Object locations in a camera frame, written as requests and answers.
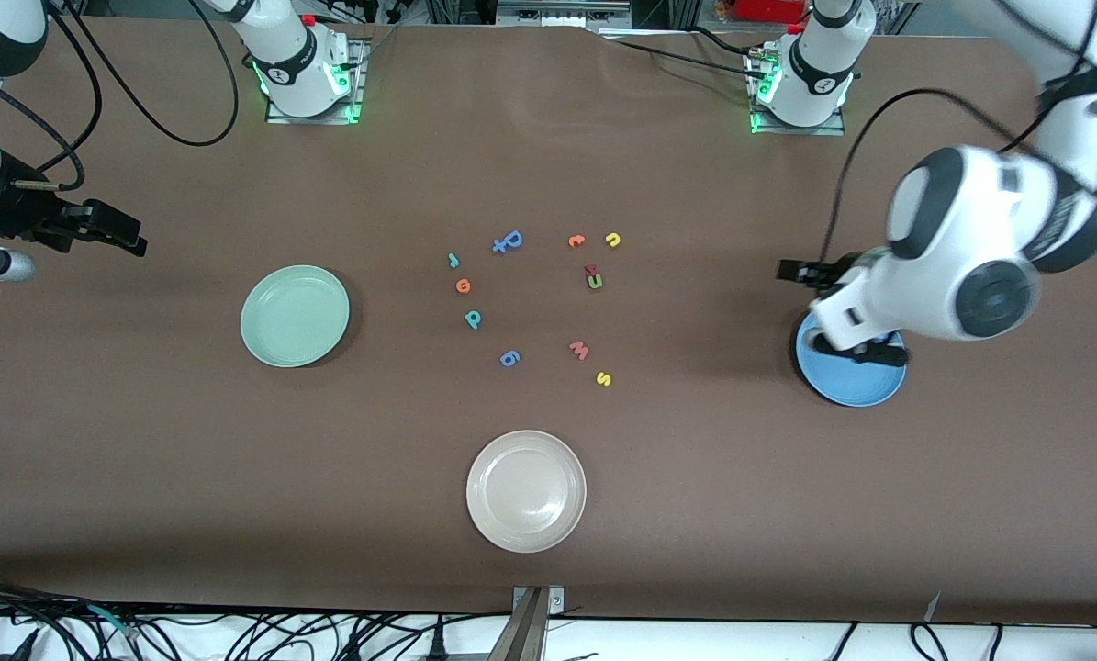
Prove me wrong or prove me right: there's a blue plate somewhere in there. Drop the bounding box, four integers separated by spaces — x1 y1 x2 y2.
794 310 908 408

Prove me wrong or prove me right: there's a pale green plate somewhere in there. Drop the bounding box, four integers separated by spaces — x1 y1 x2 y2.
240 264 351 369

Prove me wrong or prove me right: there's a red box behind table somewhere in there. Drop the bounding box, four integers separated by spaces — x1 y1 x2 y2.
734 0 806 24

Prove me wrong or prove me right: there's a beige plate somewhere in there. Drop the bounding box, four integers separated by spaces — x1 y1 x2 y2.
465 430 588 554

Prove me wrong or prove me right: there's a silver box behind table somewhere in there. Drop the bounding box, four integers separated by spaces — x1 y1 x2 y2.
496 0 633 28

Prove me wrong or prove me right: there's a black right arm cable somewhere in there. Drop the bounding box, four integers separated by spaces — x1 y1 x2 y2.
0 0 241 194

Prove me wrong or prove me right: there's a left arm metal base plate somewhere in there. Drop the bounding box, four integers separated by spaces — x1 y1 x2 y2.
745 50 847 137

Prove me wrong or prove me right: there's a black cable on table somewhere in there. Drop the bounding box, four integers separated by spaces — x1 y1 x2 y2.
594 26 769 84

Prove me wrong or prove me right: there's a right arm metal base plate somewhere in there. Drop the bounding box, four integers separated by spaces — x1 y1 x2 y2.
265 37 367 125

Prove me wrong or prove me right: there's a black looped floor cable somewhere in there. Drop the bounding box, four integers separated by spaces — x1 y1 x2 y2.
909 622 951 661

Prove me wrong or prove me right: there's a teal floor cable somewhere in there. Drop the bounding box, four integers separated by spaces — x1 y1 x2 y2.
87 604 138 636

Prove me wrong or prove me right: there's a tangle of black floor cables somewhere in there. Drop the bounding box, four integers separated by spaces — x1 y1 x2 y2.
0 574 476 661

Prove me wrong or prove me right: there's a metal table edge bracket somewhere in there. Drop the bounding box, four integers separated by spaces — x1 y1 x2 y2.
488 585 567 661

